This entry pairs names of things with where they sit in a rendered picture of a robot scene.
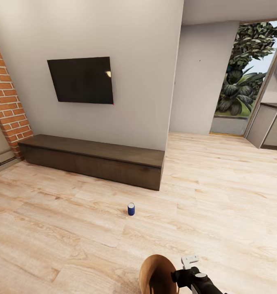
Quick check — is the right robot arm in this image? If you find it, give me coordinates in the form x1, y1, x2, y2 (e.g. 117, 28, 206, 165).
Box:
171, 254, 223, 294

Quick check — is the trash can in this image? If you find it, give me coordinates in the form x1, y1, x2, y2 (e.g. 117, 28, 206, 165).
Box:
139, 254, 180, 294

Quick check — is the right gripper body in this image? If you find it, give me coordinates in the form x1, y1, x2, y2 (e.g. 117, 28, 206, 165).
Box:
174, 266, 199, 288

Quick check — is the can of soda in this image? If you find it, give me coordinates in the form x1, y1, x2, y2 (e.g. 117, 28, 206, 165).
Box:
128, 203, 135, 216

